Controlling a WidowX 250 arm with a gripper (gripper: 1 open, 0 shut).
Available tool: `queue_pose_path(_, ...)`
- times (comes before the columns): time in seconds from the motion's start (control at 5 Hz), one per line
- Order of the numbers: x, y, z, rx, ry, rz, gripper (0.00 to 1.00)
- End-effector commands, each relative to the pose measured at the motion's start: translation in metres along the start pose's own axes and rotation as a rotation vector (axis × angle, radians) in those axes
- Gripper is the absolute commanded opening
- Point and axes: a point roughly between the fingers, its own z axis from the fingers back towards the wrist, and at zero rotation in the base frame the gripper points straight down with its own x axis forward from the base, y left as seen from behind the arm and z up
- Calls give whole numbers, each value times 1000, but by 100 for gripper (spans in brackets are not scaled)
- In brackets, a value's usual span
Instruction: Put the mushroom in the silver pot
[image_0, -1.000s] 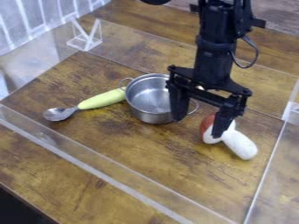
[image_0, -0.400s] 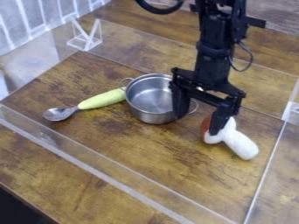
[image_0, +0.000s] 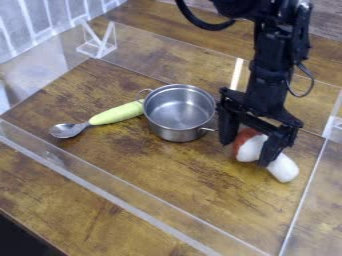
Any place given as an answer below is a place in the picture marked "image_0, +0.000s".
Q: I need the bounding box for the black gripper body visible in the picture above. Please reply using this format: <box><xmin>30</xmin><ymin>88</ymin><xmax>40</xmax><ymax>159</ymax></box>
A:
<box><xmin>215</xmin><ymin>86</ymin><xmax>304</xmax><ymax>148</ymax></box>

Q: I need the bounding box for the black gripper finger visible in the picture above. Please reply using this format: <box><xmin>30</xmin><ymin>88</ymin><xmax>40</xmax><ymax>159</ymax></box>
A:
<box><xmin>258</xmin><ymin>131</ymin><xmax>288</xmax><ymax>167</ymax></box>
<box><xmin>217</xmin><ymin>108</ymin><xmax>239</xmax><ymax>146</ymax></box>

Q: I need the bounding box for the red and white plush mushroom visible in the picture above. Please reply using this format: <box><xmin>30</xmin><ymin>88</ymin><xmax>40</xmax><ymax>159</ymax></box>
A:
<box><xmin>232</xmin><ymin>128</ymin><xmax>299</xmax><ymax>183</ymax></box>

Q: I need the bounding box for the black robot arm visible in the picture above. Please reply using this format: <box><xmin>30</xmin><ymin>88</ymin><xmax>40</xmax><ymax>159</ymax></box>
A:
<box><xmin>215</xmin><ymin>0</ymin><xmax>312</xmax><ymax>166</ymax></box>

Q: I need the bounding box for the silver metal pot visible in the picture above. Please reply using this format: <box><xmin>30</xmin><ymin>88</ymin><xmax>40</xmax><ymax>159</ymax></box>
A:
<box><xmin>135</xmin><ymin>84</ymin><xmax>217</xmax><ymax>143</ymax></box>

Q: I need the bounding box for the clear acrylic stand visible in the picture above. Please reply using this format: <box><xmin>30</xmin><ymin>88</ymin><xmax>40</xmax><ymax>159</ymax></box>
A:
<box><xmin>76</xmin><ymin>22</ymin><xmax>117</xmax><ymax>59</ymax></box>

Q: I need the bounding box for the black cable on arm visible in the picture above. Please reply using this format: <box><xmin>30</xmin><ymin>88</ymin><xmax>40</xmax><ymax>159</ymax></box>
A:
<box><xmin>173</xmin><ymin>0</ymin><xmax>238</xmax><ymax>32</ymax></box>

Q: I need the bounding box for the spoon with yellow-green handle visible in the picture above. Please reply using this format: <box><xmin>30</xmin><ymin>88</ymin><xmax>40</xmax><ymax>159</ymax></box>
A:
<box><xmin>49</xmin><ymin>101</ymin><xmax>143</xmax><ymax>139</ymax></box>

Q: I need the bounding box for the clear acrylic enclosure panel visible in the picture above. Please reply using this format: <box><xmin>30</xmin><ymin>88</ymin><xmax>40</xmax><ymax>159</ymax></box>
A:
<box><xmin>0</xmin><ymin>119</ymin><xmax>270</xmax><ymax>256</ymax></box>

